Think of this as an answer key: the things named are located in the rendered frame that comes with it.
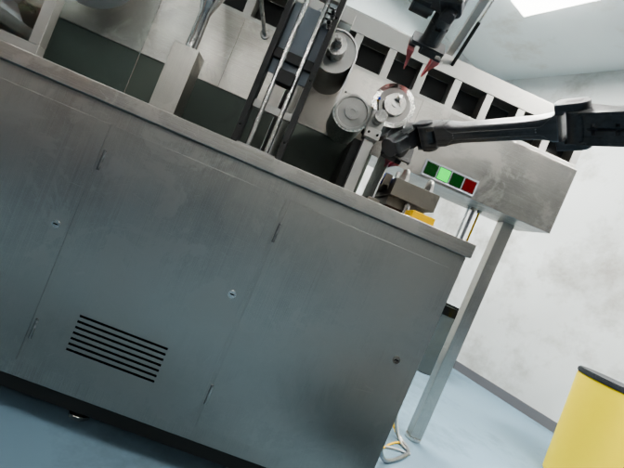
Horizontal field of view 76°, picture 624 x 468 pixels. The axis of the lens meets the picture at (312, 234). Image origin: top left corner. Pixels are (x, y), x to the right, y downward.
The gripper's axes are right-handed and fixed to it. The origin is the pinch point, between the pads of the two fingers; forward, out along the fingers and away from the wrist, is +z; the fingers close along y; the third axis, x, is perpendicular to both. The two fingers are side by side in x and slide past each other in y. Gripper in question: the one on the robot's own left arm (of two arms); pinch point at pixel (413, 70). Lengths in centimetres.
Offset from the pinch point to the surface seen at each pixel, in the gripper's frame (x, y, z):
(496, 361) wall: 67, 209, 241
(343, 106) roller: -4.1, -15.1, 19.4
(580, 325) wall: 85, 233, 169
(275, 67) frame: -11.7, -38.9, 12.0
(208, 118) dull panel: 3, -63, 56
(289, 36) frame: -5.7, -38.4, 4.5
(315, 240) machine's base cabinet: -55, -8, 27
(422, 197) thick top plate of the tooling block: -19.7, 21.3, 27.5
